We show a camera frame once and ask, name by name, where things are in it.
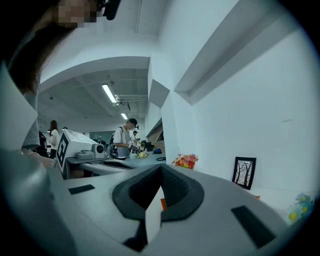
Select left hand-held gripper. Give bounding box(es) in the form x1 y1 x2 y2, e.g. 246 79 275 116
55 129 141 180

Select red orange flowers in pot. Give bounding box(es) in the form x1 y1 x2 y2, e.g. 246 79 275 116
171 153 200 170

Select person's face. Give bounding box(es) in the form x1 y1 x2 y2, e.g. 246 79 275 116
56 0 100 29

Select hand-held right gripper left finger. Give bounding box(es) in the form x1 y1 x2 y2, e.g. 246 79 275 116
51 163 163 256

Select blue white flowers in pot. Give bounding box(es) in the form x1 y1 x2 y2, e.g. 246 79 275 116
287 192 315 226

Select light blue table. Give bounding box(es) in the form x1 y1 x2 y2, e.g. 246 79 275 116
122 151 167 169

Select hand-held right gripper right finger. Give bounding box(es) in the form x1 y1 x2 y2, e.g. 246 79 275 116
141 163 289 256

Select black picture frame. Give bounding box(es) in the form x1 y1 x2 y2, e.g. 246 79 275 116
231 156 257 191

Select person's left forearm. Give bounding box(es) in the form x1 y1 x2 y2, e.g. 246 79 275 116
21 147 58 169

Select black head-mounted camera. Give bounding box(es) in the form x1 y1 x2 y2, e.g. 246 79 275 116
96 0 123 21

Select grey gripper-mounted camera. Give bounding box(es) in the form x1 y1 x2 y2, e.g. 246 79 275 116
76 143 106 161

